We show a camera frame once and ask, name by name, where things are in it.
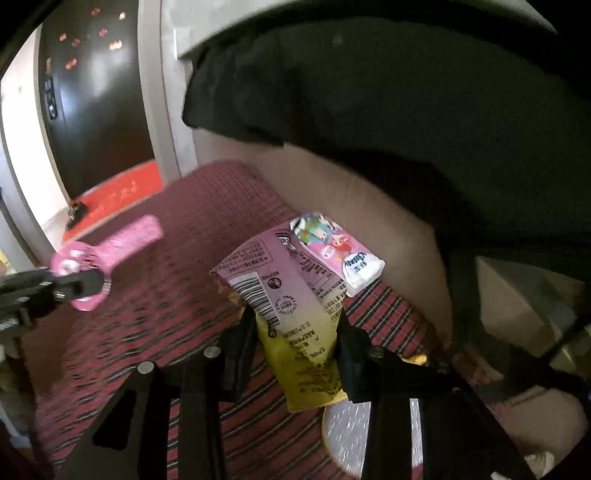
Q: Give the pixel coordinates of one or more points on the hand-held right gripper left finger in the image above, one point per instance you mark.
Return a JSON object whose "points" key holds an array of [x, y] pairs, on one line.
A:
{"points": [[240, 350]]}

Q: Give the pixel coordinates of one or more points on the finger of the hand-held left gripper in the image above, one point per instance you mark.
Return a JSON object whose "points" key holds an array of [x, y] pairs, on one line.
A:
{"points": [[51, 286]]}

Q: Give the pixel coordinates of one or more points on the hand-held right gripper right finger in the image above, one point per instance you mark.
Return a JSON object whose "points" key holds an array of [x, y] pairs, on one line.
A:
{"points": [[353, 364]]}

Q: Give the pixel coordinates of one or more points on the purple yellow snack packet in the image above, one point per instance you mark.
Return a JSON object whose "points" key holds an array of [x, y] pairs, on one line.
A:
{"points": [[295, 323]]}

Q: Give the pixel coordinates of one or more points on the pink handheld fan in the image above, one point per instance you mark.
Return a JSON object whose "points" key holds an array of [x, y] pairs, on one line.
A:
{"points": [[138, 235]]}

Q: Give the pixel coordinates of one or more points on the yellow snack wrapper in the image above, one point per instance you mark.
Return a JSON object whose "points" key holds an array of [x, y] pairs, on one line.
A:
{"points": [[415, 359]]}

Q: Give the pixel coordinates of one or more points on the pink white drink carton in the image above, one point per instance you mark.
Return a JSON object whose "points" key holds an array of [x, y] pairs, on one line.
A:
{"points": [[355, 267]]}

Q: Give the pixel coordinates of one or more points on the maroon plaid blanket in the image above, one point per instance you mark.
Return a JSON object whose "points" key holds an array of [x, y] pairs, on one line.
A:
{"points": [[161, 277]]}

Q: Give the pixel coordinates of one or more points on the red floor mat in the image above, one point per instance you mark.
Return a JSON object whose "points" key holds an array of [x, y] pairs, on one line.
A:
{"points": [[120, 189]]}

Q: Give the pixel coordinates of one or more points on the cardboard box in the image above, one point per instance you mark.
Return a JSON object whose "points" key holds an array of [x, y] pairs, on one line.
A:
{"points": [[517, 295]]}

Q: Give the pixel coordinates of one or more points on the black door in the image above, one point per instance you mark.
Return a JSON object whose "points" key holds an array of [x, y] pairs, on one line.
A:
{"points": [[101, 115]]}

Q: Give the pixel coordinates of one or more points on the black coat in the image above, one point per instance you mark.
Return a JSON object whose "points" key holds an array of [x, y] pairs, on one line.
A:
{"points": [[392, 115]]}

